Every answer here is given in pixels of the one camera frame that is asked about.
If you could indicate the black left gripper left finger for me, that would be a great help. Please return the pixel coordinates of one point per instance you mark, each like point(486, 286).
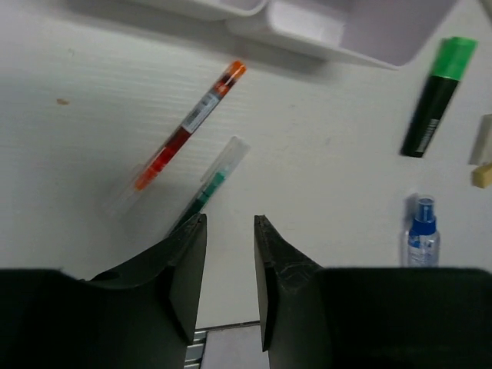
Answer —
point(139, 314)

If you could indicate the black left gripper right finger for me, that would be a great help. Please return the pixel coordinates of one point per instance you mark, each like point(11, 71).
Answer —
point(315, 317)

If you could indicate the green gel pen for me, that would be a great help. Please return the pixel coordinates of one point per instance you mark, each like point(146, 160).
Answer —
point(224, 164)

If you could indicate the red gel pen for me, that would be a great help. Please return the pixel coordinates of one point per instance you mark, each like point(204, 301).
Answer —
point(129, 191)

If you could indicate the blue spray bottle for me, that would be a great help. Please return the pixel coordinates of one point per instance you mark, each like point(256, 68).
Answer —
point(420, 240)

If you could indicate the tan eraser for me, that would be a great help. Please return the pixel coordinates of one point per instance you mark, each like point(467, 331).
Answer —
point(481, 177)

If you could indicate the grey eraser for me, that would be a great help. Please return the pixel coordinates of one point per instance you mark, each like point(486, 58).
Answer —
point(481, 153)

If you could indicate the white right organizer tray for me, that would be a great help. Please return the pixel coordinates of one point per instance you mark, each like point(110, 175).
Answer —
point(387, 34)

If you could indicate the white organizer tray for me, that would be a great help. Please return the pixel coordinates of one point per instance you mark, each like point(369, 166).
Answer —
point(208, 10)
point(387, 34)

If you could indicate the green highlighter marker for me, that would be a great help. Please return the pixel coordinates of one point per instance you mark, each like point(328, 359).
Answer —
point(446, 72)

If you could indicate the white left organizer tray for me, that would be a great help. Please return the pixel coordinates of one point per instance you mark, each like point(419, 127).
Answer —
point(208, 10)

